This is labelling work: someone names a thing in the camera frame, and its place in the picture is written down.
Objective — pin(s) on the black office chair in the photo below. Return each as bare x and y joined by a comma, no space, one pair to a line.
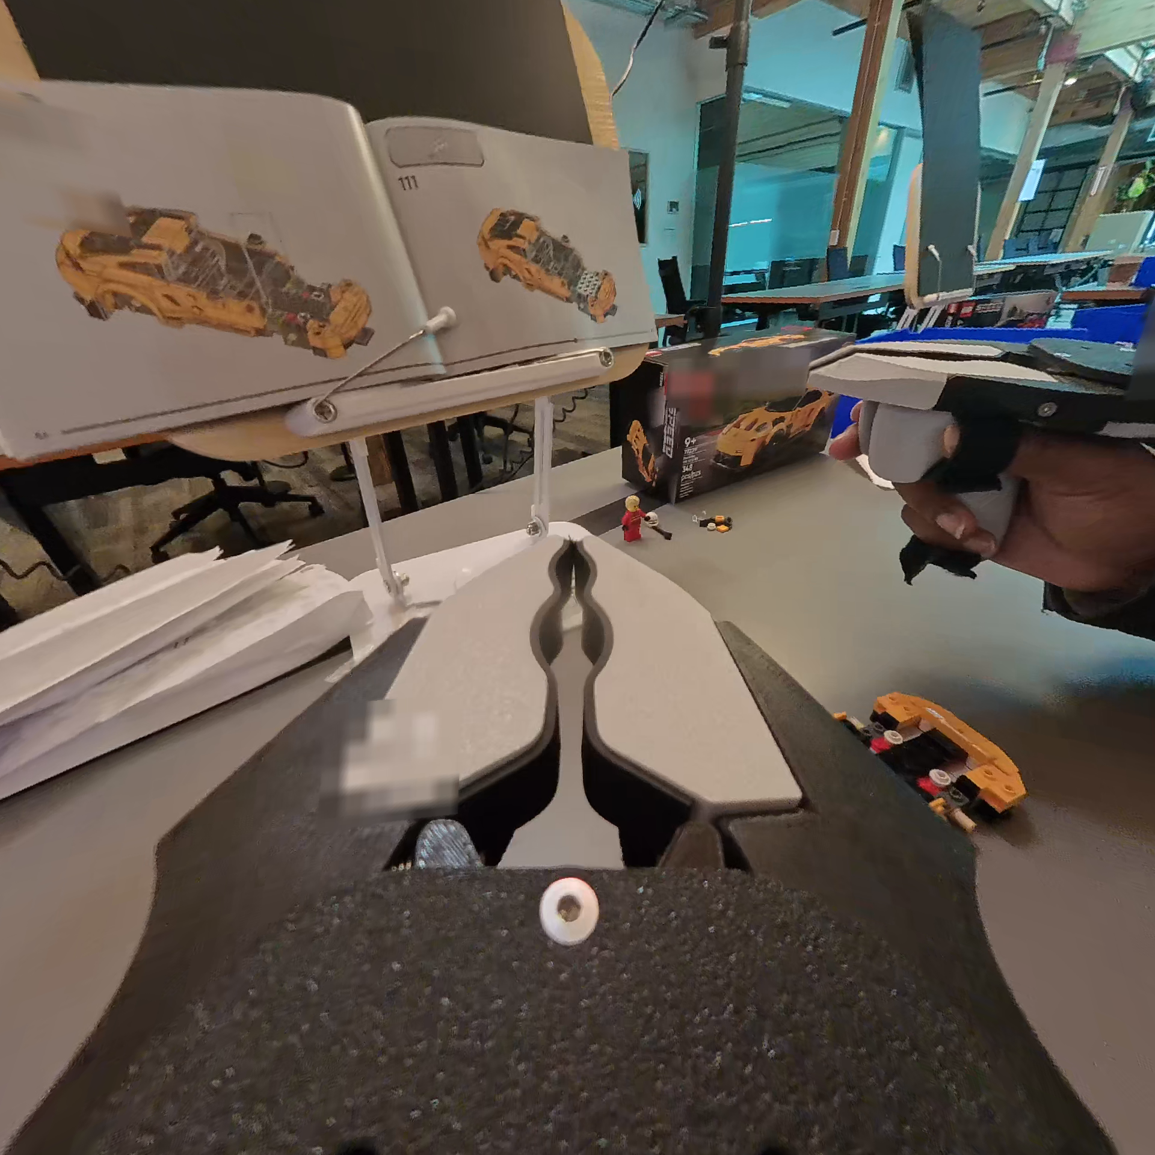
677,297
226,497

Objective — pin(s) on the orange lego car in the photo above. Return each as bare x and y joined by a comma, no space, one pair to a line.
984,748

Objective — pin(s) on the black metal pole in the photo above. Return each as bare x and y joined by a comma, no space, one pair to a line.
733,180

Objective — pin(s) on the black lego box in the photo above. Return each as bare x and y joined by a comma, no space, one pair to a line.
794,442

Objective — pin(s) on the person's right hand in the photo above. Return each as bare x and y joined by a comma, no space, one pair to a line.
1083,505

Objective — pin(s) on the red lego minifigure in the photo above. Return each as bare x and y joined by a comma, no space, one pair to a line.
633,521

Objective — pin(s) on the white book stand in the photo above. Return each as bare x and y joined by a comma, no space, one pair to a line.
452,398

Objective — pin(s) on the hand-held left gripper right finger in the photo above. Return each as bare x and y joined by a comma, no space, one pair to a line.
687,704

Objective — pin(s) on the wooden background desk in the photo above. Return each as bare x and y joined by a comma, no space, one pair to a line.
812,290

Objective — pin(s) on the open instruction booklet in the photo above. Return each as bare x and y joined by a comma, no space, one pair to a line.
226,163

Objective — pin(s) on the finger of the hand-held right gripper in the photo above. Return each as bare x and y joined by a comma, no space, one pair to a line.
885,378
948,352

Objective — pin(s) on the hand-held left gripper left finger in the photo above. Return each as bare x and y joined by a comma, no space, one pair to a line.
479,649

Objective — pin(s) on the blue plastic bin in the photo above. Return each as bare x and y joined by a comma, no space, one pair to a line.
843,416

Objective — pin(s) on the wooden pillar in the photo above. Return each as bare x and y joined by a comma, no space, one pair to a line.
863,135

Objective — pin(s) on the pile of white paper bags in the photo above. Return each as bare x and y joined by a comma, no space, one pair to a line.
181,631

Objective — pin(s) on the small orange black lego assembly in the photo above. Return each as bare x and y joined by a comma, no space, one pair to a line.
713,523

